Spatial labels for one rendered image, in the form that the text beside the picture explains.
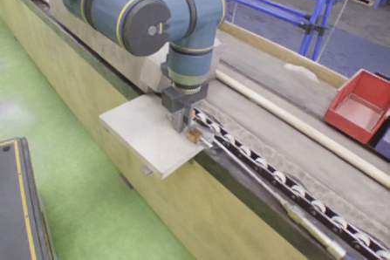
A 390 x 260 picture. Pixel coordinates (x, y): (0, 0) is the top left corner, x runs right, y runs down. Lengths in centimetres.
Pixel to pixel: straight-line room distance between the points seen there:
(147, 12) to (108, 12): 7
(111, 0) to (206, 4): 19
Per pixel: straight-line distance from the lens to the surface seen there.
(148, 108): 86
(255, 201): 73
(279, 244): 79
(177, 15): 49
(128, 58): 96
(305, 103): 117
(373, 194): 94
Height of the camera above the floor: 133
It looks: 39 degrees down
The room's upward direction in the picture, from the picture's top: 9 degrees clockwise
